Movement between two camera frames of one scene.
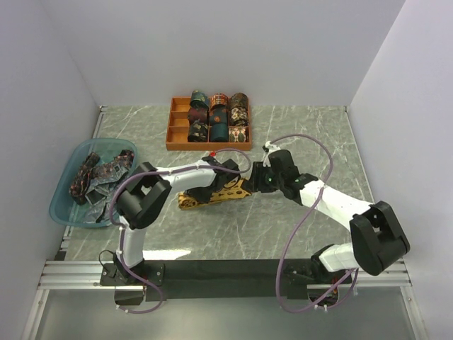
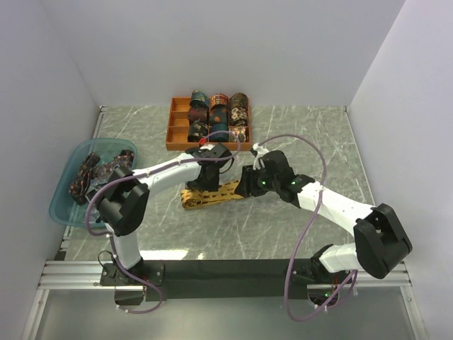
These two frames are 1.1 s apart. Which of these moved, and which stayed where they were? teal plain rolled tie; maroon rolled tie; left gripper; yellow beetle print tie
Moved: left gripper
Stayed: maroon rolled tie; teal plain rolled tie; yellow beetle print tie
